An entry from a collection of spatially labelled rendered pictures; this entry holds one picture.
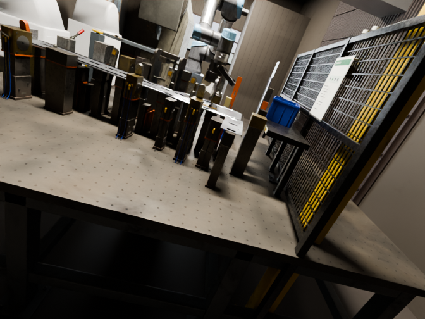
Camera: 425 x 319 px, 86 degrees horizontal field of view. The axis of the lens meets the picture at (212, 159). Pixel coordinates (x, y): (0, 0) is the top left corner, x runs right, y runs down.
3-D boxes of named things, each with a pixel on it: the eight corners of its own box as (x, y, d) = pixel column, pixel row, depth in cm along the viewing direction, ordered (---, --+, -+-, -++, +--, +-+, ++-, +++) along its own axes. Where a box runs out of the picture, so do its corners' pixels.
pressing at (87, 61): (7, 37, 127) (7, 34, 126) (41, 42, 148) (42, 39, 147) (242, 123, 125) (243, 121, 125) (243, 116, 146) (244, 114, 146)
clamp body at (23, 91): (-5, 96, 124) (-8, 23, 110) (19, 93, 137) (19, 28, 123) (10, 102, 124) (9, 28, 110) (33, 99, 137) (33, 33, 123)
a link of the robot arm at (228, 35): (236, 33, 121) (238, 32, 113) (229, 55, 125) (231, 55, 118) (222, 28, 120) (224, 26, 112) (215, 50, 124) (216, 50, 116)
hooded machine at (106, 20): (83, 78, 493) (91, -4, 434) (114, 88, 502) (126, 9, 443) (62, 81, 424) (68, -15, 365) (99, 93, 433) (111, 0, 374)
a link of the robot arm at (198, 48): (188, 56, 188) (193, 38, 183) (203, 61, 191) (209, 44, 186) (188, 56, 177) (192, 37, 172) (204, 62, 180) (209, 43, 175)
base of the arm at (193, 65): (184, 68, 194) (187, 55, 190) (201, 73, 196) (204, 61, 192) (181, 68, 180) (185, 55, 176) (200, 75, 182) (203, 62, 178)
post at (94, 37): (83, 93, 176) (89, 31, 159) (89, 92, 183) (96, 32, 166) (92, 96, 176) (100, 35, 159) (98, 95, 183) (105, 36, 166)
